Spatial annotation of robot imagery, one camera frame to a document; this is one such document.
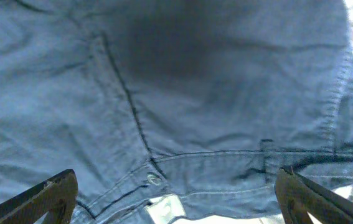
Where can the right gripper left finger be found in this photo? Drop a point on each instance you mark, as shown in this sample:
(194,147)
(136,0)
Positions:
(54,199)

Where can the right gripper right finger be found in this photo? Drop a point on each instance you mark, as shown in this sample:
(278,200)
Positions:
(300,199)

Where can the navy blue denim shorts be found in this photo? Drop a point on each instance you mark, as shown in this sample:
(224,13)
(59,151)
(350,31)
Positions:
(196,101)

